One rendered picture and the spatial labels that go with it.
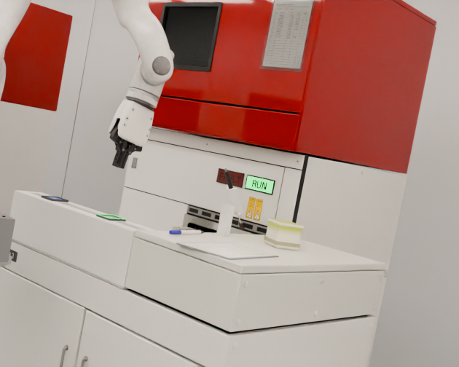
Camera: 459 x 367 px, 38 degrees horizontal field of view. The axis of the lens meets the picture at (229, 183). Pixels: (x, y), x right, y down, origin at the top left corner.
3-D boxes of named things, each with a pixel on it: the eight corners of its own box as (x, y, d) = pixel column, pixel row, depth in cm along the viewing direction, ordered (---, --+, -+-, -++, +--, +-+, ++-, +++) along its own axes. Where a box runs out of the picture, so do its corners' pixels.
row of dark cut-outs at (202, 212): (188, 212, 238) (189, 205, 238) (285, 240, 209) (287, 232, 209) (186, 212, 238) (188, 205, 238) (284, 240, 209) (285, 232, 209)
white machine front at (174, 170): (122, 225, 265) (139, 125, 262) (284, 280, 211) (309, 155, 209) (115, 225, 262) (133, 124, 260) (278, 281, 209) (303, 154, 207)
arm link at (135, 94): (145, 99, 182) (141, 109, 182) (122, 86, 176) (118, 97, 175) (166, 102, 177) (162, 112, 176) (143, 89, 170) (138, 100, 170)
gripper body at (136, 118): (145, 107, 182) (131, 145, 181) (118, 92, 174) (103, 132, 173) (164, 110, 177) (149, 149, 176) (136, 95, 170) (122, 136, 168)
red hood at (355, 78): (249, 145, 313) (273, 19, 310) (406, 174, 259) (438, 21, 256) (124, 121, 256) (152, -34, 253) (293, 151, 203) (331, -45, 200)
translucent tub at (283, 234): (287, 245, 184) (291, 221, 183) (299, 251, 177) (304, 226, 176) (262, 242, 181) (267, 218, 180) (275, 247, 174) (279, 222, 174)
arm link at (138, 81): (163, 97, 173) (154, 101, 181) (179, 49, 174) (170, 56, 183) (132, 84, 170) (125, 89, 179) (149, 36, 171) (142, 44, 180)
